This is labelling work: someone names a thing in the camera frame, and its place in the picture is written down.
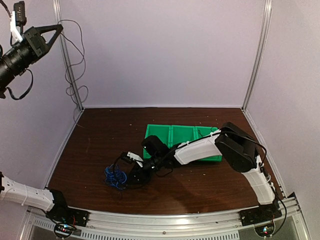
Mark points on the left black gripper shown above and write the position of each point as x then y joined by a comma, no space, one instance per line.
38,44

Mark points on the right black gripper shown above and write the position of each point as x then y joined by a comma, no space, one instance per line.
139,172

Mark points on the green bin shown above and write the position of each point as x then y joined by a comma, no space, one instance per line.
181,134
203,131
163,132

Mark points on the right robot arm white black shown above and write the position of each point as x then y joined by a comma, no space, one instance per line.
237,147

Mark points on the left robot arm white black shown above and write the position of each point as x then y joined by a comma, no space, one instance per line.
12,64

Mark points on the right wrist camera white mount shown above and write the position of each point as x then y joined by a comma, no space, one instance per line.
130,157

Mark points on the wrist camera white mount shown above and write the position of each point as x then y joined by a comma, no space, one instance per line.
130,157
17,21

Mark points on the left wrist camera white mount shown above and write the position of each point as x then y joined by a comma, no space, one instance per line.
17,21

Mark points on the left aluminium frame post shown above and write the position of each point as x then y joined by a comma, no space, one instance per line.
73,90

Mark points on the aluminium frame post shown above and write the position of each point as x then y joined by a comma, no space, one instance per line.
73,90
264,31

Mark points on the front aluminium rail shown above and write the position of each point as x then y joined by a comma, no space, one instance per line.
221,225

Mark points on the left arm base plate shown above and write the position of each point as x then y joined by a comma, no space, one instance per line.
71,216

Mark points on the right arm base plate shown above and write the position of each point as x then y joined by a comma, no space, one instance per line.
260,214

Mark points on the right aluminium frame post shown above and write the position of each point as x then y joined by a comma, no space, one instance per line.
264,31

